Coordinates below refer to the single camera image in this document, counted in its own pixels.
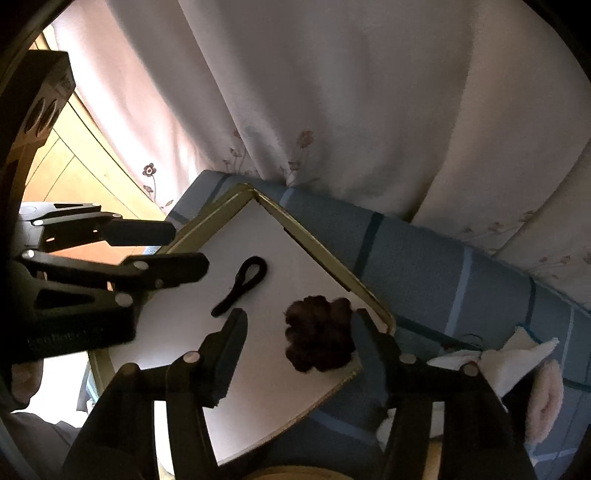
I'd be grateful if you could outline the white sock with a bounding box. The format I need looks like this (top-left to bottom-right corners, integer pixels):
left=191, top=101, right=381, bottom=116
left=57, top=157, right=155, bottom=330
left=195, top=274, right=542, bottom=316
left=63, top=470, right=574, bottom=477
left=376, top=325, right=560, bottom=444

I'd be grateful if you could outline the brown scrunchie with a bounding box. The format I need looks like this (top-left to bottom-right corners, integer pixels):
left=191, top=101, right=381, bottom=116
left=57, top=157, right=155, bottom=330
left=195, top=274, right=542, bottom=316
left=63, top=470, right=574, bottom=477
left=284, top=296, right=358, bottom=374

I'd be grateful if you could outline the blue plaid bed sheet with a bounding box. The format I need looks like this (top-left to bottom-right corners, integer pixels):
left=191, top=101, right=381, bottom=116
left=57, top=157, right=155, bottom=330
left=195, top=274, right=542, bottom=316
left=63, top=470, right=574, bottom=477
left=166, top=170, right=591, bottom=480

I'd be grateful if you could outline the pink fluffy sock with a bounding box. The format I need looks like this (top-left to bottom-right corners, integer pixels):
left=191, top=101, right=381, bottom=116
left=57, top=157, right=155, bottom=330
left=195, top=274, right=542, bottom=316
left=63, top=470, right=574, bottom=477
left=524, top=359, right=565, bottom=446

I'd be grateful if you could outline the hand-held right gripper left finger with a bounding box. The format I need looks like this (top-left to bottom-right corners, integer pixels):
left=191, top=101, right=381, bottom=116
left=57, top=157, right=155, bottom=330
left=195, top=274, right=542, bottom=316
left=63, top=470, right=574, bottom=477
left=62, top=308, right=250, bottom=480

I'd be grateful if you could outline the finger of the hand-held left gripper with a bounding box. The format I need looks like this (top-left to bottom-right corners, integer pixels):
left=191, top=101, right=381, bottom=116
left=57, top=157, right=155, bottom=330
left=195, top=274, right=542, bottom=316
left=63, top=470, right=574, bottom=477
left=20, top=250, right=210, bottom=313
left=30, top=202, right=177, bottom=254

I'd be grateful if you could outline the black cloth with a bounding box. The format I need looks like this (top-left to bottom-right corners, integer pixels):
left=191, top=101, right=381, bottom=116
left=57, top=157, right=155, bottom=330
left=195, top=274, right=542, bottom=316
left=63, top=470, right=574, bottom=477
left=501, top=383, right=532, bottom=444

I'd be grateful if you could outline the gold rimmed white tray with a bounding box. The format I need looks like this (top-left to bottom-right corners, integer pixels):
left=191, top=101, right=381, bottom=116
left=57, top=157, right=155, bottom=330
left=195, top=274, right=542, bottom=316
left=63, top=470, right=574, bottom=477
left=88, top=182, right=395, bottom=467

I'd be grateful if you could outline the black hair tie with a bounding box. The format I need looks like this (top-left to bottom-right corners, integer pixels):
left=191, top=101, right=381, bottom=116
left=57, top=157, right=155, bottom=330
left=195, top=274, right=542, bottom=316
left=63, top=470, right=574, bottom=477
left=211, top=256, right=269, bottom=318

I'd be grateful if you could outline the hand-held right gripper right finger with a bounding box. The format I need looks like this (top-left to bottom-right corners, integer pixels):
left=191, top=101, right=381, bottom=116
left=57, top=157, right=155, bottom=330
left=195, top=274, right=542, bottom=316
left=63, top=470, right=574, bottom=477
left=350, top=308, right=539, bottom=480

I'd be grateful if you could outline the white floral embroidered curtain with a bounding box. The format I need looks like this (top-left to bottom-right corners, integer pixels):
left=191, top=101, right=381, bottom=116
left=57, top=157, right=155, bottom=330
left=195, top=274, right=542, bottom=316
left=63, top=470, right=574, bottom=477
left=46, top=0, right=591, bottom=301

